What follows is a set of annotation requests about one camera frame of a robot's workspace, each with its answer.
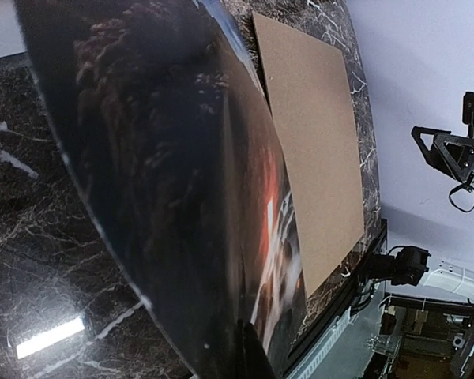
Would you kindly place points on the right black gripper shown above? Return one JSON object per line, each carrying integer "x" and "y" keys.
{"x": 450, "y": 154}

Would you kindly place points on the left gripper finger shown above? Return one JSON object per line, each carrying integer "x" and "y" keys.
{"x": 251, "y": 359}

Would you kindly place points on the brown backing board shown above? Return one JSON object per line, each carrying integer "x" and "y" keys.
{"x": 309, "y": 97}

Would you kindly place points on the sunset landscape photo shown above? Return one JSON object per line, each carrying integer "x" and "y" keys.
{"x": 163, "y": 125}

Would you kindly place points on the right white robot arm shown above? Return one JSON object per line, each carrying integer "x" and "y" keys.
{"x": 411, "y": 265}

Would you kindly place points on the white slotted cable duct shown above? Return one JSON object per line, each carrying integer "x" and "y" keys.
{"x": 323, "y": 345}

